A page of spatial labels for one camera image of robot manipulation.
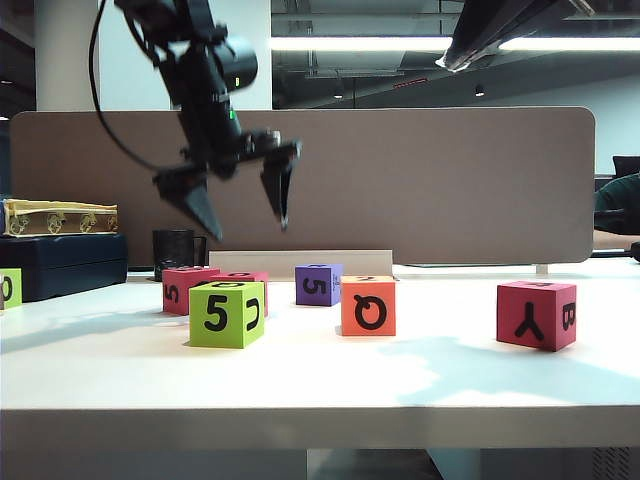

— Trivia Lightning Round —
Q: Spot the black mug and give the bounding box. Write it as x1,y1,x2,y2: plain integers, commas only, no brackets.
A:
152,229,209,281

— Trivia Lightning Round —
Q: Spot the purple block with R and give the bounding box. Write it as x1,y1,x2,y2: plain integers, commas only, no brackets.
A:
294,263,345,308

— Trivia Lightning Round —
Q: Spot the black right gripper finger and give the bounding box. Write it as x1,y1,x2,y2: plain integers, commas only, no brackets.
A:
439,0,539,62
447,0,596,74

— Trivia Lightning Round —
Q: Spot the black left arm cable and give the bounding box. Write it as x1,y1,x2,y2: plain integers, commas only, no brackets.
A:
88,0,171,172

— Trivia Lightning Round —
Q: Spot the beige cable tray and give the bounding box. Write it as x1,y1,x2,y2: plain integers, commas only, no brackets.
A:
208,249,401,281

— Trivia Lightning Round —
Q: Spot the red block with U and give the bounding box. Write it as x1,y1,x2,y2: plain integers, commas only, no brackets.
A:
209,271,270,319

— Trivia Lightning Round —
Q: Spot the green block with O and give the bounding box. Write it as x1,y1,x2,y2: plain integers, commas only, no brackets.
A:
0,268,24,310

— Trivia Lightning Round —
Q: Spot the person in dark green top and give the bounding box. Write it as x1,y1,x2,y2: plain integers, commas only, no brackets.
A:
593,172,640,236

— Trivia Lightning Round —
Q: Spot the white ceiling light strip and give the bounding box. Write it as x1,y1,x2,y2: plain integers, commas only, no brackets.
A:
269,35,640,53

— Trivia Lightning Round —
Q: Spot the yellow patterned box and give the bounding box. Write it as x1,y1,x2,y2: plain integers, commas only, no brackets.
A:
2,198,120,238

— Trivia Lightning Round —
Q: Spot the dark blue case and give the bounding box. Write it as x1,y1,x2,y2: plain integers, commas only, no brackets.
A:
0,233,130,304

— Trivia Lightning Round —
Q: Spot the black office chair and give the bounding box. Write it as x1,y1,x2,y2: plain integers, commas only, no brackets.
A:
612,156,640,179

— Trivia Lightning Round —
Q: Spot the red block with Y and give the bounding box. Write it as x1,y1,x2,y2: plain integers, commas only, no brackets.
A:
495,280,578,353

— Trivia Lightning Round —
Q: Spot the orange block with Q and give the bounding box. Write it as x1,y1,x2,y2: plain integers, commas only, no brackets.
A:
340,275,397,338

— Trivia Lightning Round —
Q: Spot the red block with C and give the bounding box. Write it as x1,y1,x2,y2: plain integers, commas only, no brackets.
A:
162,266,221,317

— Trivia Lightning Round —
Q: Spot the brown fabric desk divider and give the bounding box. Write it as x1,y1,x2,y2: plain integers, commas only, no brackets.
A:
9,106,597,266

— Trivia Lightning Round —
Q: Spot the green block with 5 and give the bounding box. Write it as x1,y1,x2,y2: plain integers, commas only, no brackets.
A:
189,281,266,350

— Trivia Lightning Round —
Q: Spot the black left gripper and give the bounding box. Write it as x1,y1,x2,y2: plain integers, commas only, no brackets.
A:
152,128,305,243

